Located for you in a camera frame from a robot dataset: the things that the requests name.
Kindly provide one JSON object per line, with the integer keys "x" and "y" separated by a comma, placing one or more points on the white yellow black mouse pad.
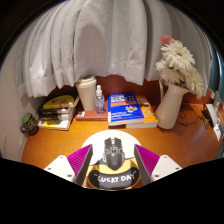
{"x": 113, "y": 179}

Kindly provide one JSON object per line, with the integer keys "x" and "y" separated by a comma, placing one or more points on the white flower bouquet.
{"x": 178, "y": 60}

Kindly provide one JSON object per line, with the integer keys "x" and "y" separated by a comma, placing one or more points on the dark green mug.
{"x": 29, "y": 125}

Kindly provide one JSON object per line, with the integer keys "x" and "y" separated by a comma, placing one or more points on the red-brown book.
{"x": 88, "y": 116}

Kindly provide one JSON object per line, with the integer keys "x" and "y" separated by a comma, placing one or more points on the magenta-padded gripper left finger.
{"x": 68, "y": 168}

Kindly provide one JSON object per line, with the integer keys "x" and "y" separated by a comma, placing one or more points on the clear sanitizer spray bottle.
{"x": 100, "y": 103}

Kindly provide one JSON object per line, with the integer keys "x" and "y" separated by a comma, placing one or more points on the white curtain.
{"x": 100, "y": 40}

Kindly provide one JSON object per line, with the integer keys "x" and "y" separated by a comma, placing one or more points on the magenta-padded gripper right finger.
{"x": 156, "y": 166}

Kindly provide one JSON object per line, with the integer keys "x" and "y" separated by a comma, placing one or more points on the white ceramic jug vase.
{"x": 170, "y": 108}

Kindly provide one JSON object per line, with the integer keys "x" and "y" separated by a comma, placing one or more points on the beige lidded tumbler cup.
{"x": 87, "y": 95}

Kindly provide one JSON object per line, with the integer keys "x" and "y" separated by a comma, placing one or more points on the black pen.
{"x": 204, "y": 122}

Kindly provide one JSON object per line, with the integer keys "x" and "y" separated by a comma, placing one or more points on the grey computer mouse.
{"x": 113, "y": 153}

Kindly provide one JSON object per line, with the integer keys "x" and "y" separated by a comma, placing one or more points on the blue book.
{"x": 124, "y": 108}

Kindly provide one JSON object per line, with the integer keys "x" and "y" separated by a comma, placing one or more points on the orange book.
{"x": 148, "y": 115}

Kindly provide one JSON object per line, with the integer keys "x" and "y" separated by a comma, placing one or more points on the window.
{"x": 215, "y": 76}

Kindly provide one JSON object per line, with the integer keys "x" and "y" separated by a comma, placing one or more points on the black yellow book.
{"x": 60, "y": 101}

